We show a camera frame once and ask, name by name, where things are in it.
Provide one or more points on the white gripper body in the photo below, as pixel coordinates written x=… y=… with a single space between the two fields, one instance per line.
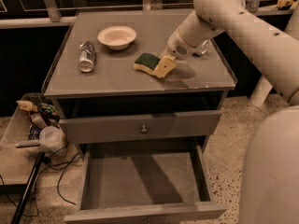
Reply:
x=176 y=50

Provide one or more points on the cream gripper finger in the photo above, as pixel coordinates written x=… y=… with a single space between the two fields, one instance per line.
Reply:
x=165 y=66

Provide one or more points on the green and yellow sponge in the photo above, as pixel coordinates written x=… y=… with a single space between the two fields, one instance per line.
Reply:
x=146 y=62

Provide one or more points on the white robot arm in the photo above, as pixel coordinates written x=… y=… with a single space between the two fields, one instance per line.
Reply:
x=270 y=177

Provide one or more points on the grey drawer cabinet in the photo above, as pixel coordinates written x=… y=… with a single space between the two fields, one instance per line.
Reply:
x=115 y=88

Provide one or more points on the closed grey top drawer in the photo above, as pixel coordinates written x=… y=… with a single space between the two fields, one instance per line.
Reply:
x=127 y=128

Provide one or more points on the round metal drawer knob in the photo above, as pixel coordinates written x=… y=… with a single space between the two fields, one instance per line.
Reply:
x=144 y=129

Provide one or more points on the open grey middle drawer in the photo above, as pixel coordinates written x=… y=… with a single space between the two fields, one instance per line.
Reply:
x=144 y=187

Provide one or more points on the white bowl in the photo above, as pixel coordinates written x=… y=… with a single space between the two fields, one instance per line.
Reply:
x=117 y=37

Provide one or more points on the clear plastic bottle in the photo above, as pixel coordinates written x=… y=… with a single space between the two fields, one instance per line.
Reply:
x=86 y=56

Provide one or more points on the white diagonal pole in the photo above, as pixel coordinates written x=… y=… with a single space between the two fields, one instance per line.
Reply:
x=260 y=92

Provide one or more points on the yellow crumpled object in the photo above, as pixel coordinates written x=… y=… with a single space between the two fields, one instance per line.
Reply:
x=285 y=4

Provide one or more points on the colourful snack bag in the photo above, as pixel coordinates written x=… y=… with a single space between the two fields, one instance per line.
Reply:
x=48 y=110

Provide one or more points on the clear plastic cup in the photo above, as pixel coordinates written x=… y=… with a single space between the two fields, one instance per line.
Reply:
x=52 y=138

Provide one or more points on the black tripod leg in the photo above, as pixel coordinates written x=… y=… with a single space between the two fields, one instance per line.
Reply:
x=28 y=187

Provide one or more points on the metal railing frame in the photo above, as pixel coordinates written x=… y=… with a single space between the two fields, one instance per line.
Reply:
x=49 y=3

